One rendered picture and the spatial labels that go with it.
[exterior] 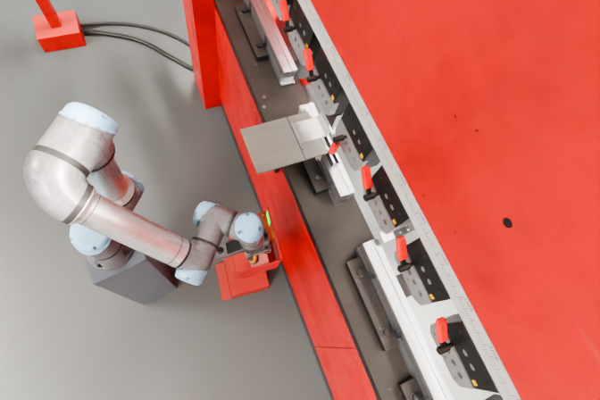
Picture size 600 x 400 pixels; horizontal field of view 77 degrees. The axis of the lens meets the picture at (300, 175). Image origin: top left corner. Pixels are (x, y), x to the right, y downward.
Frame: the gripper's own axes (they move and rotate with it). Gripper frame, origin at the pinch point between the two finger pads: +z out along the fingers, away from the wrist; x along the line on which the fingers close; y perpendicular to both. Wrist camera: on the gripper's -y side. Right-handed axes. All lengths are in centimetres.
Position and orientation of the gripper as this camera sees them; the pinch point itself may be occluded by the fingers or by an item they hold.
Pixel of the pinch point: (248, 253)
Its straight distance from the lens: 136.0
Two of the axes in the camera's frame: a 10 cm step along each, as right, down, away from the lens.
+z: -0.7, 3.8, 9.2
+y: 9.6, -2.3, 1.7
